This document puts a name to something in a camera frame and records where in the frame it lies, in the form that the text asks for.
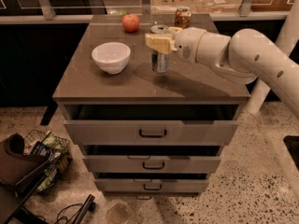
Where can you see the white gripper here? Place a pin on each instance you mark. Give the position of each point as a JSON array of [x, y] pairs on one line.
[[186, 43]]

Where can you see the silver blue redbull can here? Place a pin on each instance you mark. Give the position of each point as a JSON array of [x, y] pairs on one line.
[[159, 61]]

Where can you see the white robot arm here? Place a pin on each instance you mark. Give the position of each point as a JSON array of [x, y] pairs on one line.
[[242, 57]]

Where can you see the orange brown soda can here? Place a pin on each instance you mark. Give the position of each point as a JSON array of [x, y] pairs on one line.
[[183, 17]]

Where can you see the white bowl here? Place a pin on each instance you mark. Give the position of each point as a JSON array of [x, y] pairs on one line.
[[111, 57]]

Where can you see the red apple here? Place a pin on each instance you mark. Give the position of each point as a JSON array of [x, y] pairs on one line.
[[130, 23]]

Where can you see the grey drawer cabinet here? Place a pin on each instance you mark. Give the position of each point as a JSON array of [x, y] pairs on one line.
[[84, 83]]

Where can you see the top grey drawer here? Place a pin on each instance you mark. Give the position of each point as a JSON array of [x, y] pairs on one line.
[[153, 125]]

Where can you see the grey drawer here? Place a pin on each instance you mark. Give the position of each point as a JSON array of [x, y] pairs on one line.
[[151, 182], [153, 125], [152, 159]]

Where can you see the middle grey drawer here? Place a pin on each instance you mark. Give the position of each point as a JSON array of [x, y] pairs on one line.
[[152, 159]]

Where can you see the glass railing with metal posts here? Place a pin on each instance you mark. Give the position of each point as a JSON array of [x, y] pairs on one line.
[[77, 11]]

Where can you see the bottom grey drawer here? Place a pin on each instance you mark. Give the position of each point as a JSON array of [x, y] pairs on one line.
[[151, 182]]

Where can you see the black bar on floor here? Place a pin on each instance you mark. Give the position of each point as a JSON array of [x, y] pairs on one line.
[[88, 206]]

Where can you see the brown chair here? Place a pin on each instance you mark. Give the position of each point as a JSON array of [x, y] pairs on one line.
[[19, 174]]

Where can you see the wire basket with snack bags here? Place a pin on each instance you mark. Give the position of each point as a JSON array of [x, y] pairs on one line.
[[56, 149]]

